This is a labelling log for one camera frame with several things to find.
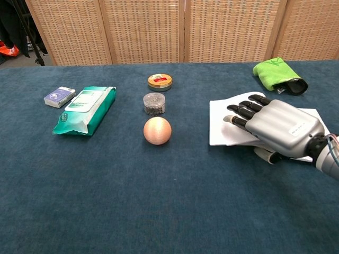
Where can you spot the black tripod stand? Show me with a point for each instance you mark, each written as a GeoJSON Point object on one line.
{"type": "Point", "coordinates": [31, 34]}

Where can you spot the copper pink ball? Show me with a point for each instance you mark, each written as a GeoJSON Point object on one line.
{"type": "Point", "coordinates": [157, 131]}

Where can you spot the orange object on floor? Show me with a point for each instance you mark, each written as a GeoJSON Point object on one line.
{"type": "Point", "coordinates": [9, 50]}

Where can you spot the black pouch under cloth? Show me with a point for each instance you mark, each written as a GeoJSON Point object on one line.
{"type": "Point", "coordinates": [294, 86]}

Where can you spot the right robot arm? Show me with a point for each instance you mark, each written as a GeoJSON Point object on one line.
{"type": "Point", "coordinates": [327, 156]}

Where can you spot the woven folding screen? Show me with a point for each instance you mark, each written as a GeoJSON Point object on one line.
{"type": "Point", "coordinates": [169, 29]}

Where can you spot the green wet wipes pack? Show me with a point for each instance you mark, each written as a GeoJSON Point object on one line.
{"type": "Point", "coordinates": [84, 111]}

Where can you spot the green folded cloth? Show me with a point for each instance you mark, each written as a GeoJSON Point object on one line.
{"type": "Point", "coordinates": [272, 72]}

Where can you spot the white notebook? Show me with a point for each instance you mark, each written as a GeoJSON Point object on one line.
{"type": "Point", "coordinates": [225, 127]}

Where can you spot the small blue card box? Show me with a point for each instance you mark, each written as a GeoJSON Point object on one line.
{"type": "Point", "coordinates": [59, 96]}

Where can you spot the clear jar of dark beads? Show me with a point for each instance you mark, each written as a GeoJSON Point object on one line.
{"type": "Point", "coordinates": [154, 104]}

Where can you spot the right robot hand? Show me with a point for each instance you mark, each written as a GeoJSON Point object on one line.
{"type": "Point", "coordinates": [280, 124]}

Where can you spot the dark blue table mat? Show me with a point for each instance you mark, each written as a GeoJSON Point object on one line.
{"type": "Point", "coordinates": [132, 185]}

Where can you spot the round orange-lidded tin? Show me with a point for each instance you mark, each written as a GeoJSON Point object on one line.
{"type": "Point", "coordinates": [160, 82]}

